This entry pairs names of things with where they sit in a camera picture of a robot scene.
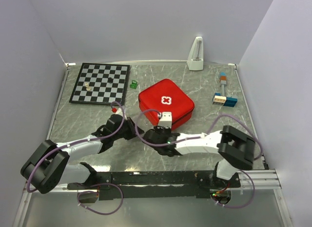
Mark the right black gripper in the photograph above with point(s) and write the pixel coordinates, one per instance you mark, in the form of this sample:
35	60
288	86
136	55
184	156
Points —
160	128

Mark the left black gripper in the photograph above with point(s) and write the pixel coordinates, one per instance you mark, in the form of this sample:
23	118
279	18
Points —
131	125

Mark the red black medicine case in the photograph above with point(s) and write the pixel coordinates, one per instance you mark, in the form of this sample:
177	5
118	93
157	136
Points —
166	96

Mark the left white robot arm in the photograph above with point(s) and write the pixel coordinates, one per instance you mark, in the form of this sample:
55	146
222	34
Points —
50	166

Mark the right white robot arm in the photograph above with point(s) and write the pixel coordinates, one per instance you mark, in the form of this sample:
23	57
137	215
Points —
235	147

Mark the small green toy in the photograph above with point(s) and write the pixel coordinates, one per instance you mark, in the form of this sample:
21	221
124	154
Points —
133	84

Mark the black chess piece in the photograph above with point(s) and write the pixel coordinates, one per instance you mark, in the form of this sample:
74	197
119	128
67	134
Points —
110	79

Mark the black white chessboard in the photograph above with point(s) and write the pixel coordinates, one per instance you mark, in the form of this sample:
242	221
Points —
102	92

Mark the black base bar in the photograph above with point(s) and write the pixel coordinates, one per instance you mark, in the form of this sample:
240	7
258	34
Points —
156	184

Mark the blue toy block stack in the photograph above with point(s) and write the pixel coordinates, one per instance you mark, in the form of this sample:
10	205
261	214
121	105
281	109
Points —
224	101

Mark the white metronome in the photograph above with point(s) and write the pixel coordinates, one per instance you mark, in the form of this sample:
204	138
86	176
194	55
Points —
195	60

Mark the grey orange blue toy stick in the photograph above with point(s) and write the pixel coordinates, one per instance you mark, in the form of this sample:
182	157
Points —
223	82

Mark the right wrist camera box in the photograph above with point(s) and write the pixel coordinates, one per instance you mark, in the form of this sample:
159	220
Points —
165	120

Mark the aluminium frame rail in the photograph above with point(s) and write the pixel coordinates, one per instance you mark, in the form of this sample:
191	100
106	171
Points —
262	179

